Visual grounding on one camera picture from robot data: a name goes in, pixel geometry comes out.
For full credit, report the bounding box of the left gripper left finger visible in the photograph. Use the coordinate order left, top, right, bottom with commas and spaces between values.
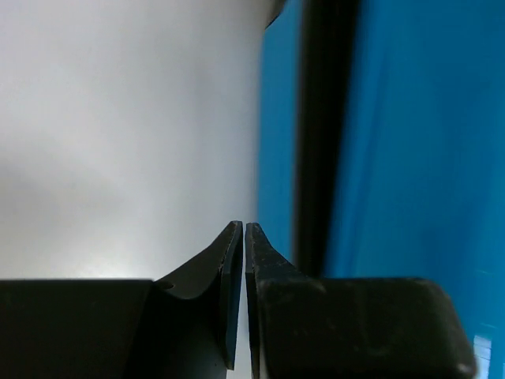
1, 221, 243, 378

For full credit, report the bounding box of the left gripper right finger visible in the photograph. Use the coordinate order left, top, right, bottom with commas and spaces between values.
245, 223, 477, 378

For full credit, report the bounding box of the blue kids suitcase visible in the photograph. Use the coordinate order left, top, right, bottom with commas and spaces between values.
258, 1, 504, 378

